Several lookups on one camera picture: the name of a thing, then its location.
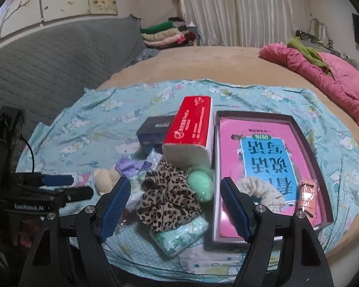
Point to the cluttered side table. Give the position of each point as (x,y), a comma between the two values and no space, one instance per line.
(314,39)

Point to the leopard print scrunchie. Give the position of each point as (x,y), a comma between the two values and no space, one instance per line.
(164,197)

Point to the beige round bed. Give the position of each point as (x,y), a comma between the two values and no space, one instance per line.
(212,62)

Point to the pink box tray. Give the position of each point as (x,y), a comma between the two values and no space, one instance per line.
(257,131)

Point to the red tissue pack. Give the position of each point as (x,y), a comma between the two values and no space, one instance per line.
(188,125)

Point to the pink quilt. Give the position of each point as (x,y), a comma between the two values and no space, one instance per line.
(332,77)

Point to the purple packaged hair accessory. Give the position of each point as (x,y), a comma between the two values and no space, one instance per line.
(127,167)

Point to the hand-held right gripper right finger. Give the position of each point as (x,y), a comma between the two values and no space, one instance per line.
(236,209)

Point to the green powder puff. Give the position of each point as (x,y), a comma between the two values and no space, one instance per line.
(199,185)

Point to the dark floral cloth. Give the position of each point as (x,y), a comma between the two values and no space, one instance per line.
(145,55)

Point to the beige plush toy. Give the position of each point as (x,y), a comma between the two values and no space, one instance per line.
(104,179)

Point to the green printed tissue pack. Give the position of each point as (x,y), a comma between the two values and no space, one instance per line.
(182,239)

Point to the pile of folded clothes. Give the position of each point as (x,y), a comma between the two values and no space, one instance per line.
(164,34)

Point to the green cloth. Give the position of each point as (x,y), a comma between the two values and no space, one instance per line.
(305,52)

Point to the teal cartoon printed blanket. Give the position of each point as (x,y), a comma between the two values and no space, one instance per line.
(92,125)

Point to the clear plastic packet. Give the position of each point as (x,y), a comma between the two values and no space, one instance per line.
(151,160)

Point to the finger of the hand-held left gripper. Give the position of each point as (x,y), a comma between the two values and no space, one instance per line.
(77,192)
(58,180)

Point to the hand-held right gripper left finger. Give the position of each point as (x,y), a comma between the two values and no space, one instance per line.
(116,206)

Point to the cream scrunchie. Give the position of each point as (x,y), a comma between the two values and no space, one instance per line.
(263,188)

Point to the dark blue small box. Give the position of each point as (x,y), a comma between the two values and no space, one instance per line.
(152,131)

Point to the white curtain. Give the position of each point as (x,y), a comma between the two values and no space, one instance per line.
(242,6)

